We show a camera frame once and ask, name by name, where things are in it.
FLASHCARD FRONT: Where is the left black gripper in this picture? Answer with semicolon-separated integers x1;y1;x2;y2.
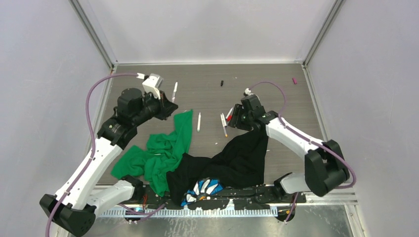
132;88;176;126

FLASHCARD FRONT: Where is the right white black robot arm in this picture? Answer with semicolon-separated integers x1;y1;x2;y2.
228;94;350;203

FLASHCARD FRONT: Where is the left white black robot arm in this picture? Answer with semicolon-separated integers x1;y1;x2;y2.
40;88;178;237

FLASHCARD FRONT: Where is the white pen red cap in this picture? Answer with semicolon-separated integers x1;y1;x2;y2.
225;107;234;122

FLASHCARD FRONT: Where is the white pen yellow tip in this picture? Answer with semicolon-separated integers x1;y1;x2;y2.
222;126;228;137

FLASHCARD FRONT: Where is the white pen black clip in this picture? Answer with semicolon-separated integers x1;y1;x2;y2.
220;113;227;127

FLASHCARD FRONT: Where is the white pen blue tip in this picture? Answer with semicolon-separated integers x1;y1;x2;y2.
171;81;178;103

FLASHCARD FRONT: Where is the green cloth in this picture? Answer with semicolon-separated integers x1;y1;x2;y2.
111;110;193;197

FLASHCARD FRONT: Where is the black cloth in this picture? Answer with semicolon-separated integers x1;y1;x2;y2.
166;129;268;206

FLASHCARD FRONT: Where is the blue white patterned cloth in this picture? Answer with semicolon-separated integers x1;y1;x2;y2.
181;178;224;206

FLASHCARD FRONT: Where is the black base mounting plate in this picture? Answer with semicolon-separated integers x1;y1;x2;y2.
123;185;295;210

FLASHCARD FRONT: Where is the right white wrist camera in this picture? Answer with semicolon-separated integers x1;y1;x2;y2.
244;88;258;98

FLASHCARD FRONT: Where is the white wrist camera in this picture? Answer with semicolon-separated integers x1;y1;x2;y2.
244;88;258;98
142;74;164;100

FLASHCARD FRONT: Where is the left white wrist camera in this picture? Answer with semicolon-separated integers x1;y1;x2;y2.
142;74;164;100

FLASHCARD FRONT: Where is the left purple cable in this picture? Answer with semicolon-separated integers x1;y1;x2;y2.
45;72;168;237

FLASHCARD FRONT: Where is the aluminium front rail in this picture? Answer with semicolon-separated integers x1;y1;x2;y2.
61;183;358;219

